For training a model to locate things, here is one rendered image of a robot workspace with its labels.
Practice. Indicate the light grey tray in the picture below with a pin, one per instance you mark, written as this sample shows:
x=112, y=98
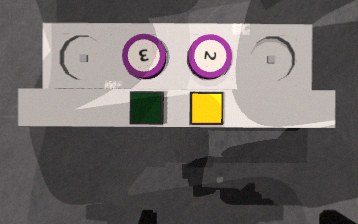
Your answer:
x=268, y=83

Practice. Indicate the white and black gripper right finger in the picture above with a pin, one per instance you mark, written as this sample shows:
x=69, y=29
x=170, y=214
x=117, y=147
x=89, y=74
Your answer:
x=333, y=217

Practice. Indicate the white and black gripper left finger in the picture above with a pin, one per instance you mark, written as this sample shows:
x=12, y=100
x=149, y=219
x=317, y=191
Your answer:
x=148, y=217

